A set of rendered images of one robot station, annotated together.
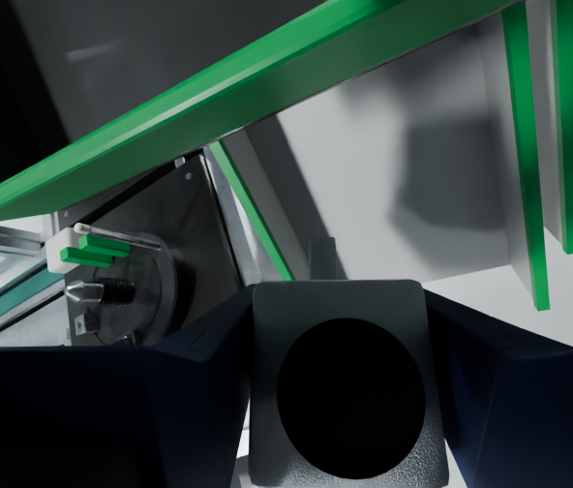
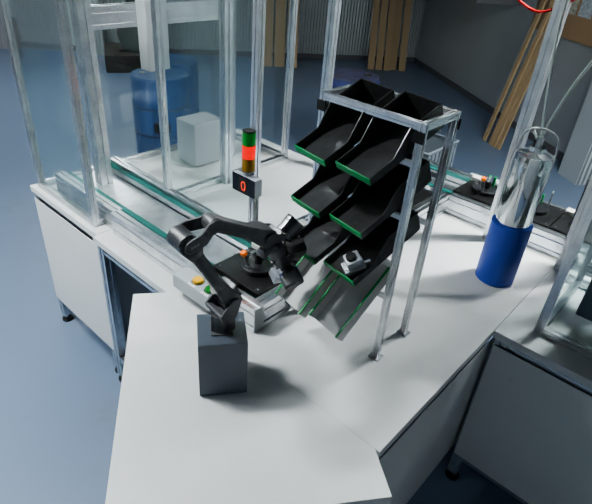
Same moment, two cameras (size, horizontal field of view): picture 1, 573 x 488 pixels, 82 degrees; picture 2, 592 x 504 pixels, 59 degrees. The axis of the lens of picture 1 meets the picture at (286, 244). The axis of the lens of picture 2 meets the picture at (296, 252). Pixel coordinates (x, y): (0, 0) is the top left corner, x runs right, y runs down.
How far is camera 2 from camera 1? 1.56 m
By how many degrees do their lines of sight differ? 31
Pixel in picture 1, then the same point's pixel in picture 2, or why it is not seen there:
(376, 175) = (308, 286)
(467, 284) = (298, 344)
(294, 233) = not seen: hidden behind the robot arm
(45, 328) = (223, 247)
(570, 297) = (305, 361)
